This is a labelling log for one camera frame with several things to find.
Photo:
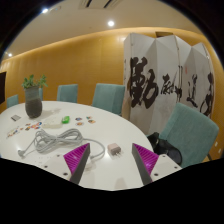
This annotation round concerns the white calligraphy folding screen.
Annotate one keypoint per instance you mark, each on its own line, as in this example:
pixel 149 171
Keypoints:
pixel 156 83

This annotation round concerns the potted plant in ribbed vase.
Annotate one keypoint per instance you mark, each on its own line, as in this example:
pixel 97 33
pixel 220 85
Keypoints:
pixel 33 103

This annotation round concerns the small dark grey card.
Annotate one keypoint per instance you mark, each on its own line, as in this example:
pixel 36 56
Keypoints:
pixel 15 117

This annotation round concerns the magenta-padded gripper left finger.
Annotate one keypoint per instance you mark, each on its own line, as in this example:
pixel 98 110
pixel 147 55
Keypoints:
pixel 77 160

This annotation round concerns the recessed ceiling lights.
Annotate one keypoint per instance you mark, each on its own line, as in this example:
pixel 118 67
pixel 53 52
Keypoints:
pixel 110 23

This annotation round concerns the small pink charger block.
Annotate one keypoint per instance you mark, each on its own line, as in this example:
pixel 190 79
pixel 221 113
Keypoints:
pixel 114 149

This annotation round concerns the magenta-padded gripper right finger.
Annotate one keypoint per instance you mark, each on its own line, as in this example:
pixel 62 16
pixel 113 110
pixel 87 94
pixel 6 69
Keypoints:
pixel 146 160

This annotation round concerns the dark rectangular wall fixture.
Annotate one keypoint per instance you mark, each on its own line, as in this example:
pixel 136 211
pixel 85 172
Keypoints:
pixel 164 34

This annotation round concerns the small green box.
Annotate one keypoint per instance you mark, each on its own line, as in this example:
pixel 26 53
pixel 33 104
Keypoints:
pixel 65 119

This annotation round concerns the small colourful card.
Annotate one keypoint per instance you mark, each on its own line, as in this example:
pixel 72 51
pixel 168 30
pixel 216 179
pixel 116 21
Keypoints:
pixel 88 117
pixel 37 127
pixel 28 125
pixel 33 126
pixel 91 121
pixel 38 123
pixel 78 118
pixel 79 123
pixel 27 128

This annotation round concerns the ceiling air conditioner vent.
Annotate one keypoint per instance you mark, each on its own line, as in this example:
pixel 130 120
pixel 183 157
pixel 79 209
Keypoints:
pixel 100 3

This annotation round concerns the black bag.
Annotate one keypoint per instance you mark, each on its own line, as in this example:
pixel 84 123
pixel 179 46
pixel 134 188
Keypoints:
pixel 165 148

